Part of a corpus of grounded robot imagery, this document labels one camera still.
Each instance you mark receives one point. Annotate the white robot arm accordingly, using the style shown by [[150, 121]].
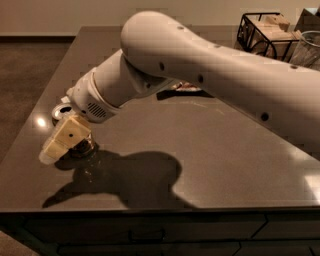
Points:
[[157, 51]]

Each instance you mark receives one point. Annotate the orange LaCroix soda can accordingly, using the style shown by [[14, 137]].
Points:
[[86, 146]]

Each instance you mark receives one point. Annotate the clear glass cup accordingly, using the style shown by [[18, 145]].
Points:
[[307, 51]]

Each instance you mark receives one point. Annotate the black wire basket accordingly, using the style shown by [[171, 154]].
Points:
[[246, 27]]

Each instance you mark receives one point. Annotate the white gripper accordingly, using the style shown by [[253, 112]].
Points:
[[87, 99]]

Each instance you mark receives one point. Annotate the brown chip bag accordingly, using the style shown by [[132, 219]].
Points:
[[183, 86]]

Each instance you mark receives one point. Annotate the black drawer handle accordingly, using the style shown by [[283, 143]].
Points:
[[146, 235]]

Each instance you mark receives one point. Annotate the napkins in basket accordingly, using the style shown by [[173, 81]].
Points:
[[271, 38]]

